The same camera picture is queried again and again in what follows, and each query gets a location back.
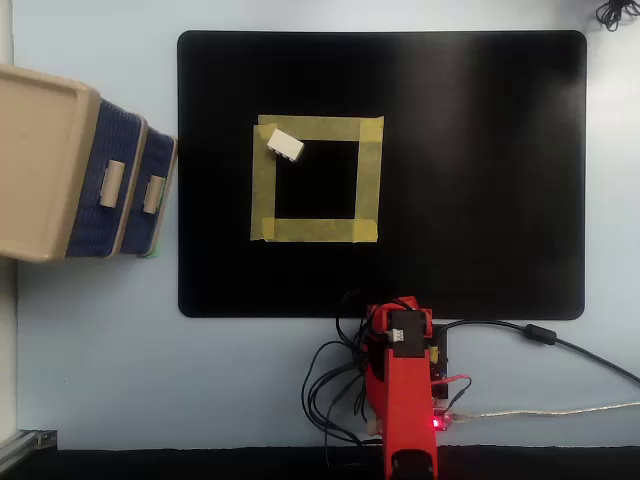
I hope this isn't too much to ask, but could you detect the white cube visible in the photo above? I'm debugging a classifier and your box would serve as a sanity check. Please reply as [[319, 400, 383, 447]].
[[266, 128, 306, 165]]

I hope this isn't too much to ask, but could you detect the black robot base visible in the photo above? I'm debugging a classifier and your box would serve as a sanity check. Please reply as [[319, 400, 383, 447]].
[[428, 324, 451, 401]]

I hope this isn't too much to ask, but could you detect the beige drawer cabinet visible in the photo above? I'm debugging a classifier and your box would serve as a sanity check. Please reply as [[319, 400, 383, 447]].
[[0, 63, 179, 265]]

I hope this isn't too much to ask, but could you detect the yellow masking tape strip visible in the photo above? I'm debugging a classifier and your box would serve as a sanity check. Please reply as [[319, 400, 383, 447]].
[[257, 114, 385, 142], [352, 117, 385, 244], [262, 217, 380, 244], [249, 123, 279, 242]]

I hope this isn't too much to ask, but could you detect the black table mat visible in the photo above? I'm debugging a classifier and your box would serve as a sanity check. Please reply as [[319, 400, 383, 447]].
[[176, 29, 588, 320]]

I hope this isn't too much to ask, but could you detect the controller board with LED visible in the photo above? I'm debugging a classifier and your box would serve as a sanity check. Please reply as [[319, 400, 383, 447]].
[[431, 399, 459, 433]]

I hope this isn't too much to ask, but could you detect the black backdrop cloth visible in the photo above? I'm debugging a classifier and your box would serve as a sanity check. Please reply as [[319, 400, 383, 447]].
[[0, 446, 640, 480]]

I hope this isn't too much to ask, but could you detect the black servo cable bundle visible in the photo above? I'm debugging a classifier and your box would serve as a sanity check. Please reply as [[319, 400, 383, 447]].
[[301, 319, 382, 451]]

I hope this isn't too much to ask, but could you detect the red wire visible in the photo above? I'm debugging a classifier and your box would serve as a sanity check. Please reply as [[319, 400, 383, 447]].
[[432, 374, 473, 417]]

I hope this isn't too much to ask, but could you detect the blue drawer plain handle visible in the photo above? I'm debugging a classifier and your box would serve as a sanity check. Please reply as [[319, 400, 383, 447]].
[[65, 97, 147, 259]]

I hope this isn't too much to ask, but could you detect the black power cable with ferrite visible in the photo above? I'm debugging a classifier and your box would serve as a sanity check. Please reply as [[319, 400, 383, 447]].
[[434, 319, 640, 387]]

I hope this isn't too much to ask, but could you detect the silver USB cable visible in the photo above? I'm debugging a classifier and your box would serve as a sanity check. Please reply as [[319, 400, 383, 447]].
[[452, 401, 640, 422]]

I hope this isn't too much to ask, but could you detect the aluminium frame profile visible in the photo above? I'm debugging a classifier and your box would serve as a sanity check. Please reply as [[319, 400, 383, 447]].
[[0, 428, 59, 467]]

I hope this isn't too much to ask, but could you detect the coiled black cable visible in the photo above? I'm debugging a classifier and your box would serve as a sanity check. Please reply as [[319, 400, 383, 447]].
[[595, 0, 640, 32]]

